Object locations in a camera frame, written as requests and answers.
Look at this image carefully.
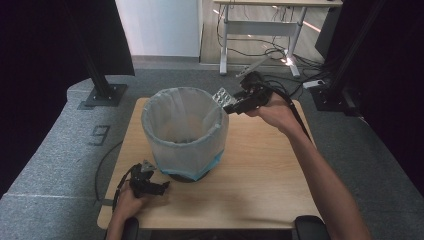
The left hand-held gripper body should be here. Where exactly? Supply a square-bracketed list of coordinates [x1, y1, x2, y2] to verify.
[128, 159, 158, 199]

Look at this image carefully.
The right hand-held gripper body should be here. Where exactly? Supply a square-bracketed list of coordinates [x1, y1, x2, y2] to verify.
[234, 58, 272, 109]

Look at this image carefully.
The silver foil blister pack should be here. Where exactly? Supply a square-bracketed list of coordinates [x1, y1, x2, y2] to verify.
[211, 87, 236, 107]

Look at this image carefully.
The black trash bin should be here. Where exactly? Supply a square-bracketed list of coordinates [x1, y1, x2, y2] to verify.
[167, 169, 212, 184]

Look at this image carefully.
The blue bin with clear liner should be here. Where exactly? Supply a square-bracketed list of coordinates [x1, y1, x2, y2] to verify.
[141, 86, 230, 182]

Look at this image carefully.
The person's left hand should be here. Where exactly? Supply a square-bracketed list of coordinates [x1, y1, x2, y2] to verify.
[112, 183, 158, 222]

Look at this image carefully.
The person's right hand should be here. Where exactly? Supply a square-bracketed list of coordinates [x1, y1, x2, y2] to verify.
[244, 92, 303, 136]

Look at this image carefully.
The black chair armrest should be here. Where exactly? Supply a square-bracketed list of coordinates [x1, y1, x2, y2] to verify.
[122, 217, 140, 240]
[294, 215, 332, 240]

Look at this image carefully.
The white power strip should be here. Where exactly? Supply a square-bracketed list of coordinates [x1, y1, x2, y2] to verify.
[302, 79, 326, 90]

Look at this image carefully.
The black metal stand with base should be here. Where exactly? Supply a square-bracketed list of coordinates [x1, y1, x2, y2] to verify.
[61, 0, 128, 108]
[309, 0, 389, 113]

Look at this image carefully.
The black computer case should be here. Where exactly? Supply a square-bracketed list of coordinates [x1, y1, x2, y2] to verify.
[314, 5, 344, 60]

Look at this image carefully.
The white partition panel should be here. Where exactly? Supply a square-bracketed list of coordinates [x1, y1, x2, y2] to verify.
[114, 0, 203, 58]

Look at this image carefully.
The black curtain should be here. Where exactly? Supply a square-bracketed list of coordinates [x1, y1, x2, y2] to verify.
[324, 0, 424, 200]
[0, 0, 136, 198]

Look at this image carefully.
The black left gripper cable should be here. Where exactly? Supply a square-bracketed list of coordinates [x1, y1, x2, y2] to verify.
[111, 164, 135, 213]

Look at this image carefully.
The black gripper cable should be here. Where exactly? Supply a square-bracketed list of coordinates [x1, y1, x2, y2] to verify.
[111, 164, 135, 213]
[263, 78, 313, 143]

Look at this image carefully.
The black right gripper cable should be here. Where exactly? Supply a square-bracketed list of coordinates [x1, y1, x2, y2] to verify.
[263, 78, 313, 143]

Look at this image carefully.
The black looped floor cable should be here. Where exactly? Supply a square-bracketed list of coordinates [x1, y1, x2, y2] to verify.
[264, 73, 323, 99]

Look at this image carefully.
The thin black floor cable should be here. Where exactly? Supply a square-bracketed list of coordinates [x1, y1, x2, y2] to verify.
[94, 140, 124, 202]

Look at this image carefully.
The black cable tangle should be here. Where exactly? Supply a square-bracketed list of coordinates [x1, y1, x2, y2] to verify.
[215, 4, 326, 69]

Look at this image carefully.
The white metal frame desk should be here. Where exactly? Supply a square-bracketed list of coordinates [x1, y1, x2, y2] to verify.
[213, 0, 344, 78]

